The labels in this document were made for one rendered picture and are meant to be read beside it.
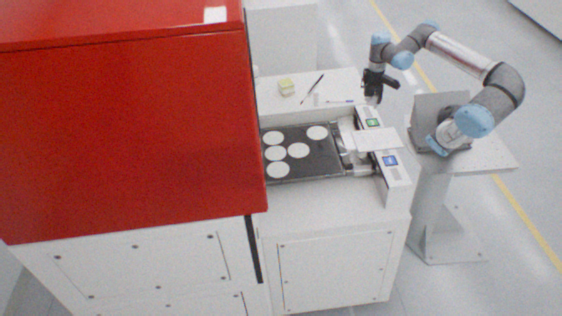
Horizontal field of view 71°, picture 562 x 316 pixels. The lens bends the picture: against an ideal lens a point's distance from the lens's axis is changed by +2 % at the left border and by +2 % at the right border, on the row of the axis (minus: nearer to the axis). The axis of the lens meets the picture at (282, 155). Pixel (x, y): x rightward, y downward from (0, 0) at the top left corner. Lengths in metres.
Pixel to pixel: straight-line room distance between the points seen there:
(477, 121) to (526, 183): 1.92
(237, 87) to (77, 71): 0.32
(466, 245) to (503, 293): 0.32
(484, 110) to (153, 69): 0.98
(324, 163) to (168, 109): 1.00
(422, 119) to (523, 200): 1.34
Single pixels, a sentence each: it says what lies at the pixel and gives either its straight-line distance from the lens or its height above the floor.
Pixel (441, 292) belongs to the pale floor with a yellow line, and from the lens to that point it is 2.51.
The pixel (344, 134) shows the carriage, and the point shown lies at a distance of 1.93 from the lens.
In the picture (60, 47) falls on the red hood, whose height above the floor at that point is 1.80.
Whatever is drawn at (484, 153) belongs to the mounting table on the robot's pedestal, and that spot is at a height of 0.82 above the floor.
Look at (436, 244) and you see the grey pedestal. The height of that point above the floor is 0.01.
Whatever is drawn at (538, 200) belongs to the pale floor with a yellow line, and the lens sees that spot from 3.16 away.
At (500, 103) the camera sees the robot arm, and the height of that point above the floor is 1.38.
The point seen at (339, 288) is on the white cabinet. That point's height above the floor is 0.30.
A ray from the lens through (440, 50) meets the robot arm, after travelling 1.56.
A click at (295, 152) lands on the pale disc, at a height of 0.90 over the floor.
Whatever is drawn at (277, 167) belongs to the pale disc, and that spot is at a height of 0.90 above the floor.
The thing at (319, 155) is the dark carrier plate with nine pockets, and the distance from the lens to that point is 1.78.
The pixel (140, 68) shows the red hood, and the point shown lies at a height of 1.74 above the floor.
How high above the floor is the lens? 2.14
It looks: 44 degrees down
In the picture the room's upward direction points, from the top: 4 degrees counter-clockwise
